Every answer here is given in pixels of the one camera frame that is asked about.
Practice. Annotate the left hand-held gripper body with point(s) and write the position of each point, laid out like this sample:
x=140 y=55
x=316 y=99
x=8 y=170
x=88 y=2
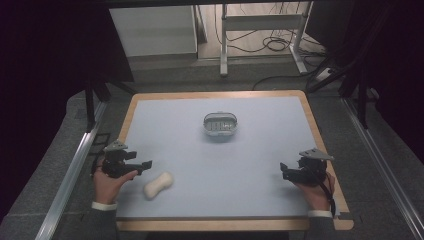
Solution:
x=115 y=165

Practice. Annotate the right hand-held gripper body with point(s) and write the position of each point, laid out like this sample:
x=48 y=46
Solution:
x=311 y=168

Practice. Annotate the person's left hand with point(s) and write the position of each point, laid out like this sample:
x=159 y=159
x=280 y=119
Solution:
x=108 y=186

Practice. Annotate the person's right hand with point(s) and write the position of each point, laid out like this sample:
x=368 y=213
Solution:
x=315 y=196

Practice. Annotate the white soap bar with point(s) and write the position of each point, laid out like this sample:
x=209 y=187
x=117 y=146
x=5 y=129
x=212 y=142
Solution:
x=158 y=185

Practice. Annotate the black metal stand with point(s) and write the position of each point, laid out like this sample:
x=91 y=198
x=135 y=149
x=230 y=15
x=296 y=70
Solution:
x=90 y=106
x=362 y=100

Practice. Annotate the light blue table mat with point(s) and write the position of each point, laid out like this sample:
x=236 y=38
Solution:
x=216 y=176

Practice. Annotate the clear grey soap dish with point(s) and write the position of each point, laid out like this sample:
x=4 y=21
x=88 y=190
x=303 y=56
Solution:
x=220 y=124

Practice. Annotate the white power strip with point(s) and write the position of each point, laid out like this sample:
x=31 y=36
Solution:
x=324 y=74

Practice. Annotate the dark curtain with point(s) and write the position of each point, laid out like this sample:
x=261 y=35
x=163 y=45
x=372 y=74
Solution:
x=393 y=66
x=50 y=60

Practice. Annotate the white cabinet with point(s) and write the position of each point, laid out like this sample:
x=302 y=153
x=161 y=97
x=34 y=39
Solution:
x=155 y=30

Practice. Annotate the aluminium rail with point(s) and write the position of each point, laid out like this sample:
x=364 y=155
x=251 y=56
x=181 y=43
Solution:
x=383 y=160
x=68 y=180

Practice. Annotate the white metal desk frame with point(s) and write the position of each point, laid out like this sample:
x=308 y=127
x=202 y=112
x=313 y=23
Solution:
x=263 y=22

